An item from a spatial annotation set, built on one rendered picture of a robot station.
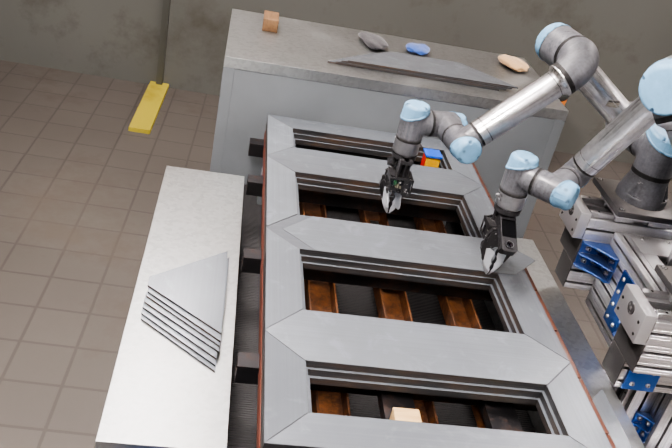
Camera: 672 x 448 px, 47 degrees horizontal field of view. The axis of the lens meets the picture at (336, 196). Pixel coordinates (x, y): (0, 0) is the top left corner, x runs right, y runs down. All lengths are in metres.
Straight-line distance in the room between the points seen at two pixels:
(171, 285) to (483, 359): 0.79
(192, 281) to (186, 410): 0.41
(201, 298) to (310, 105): 1.11
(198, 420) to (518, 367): 0.74
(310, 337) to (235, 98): 1.29
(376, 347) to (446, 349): 0.17
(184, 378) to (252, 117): 1.32
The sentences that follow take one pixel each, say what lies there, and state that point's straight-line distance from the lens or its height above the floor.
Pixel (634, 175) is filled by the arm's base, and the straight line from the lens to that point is 2.49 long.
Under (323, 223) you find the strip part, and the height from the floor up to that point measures 0.87.
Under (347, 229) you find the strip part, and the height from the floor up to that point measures 0.87.
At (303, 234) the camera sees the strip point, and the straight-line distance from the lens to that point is 2.15.
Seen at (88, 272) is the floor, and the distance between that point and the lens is 3.40.
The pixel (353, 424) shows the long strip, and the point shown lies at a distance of 1.62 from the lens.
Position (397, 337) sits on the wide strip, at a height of 0.87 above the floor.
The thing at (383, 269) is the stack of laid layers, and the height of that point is 0.84.
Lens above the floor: 1.98
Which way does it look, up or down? 28 degrees down
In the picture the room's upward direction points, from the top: 12 degrees clockwise
